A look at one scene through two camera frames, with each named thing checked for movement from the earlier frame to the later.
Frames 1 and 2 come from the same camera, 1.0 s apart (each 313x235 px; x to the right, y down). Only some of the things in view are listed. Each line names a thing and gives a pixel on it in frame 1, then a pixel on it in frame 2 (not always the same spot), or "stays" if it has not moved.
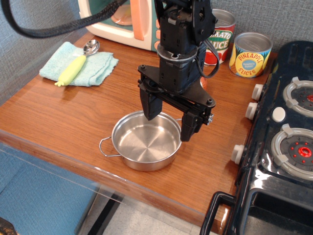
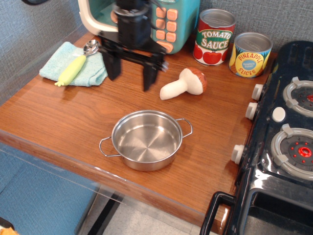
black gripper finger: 152,104 -> 113,65
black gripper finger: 191,124 -> 150,74
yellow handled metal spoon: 90,48 stays
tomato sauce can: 222,36 stays
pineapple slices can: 250,54 stays
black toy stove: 274,195 stays
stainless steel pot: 145,145 stays
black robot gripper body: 178,80 -> 133,39
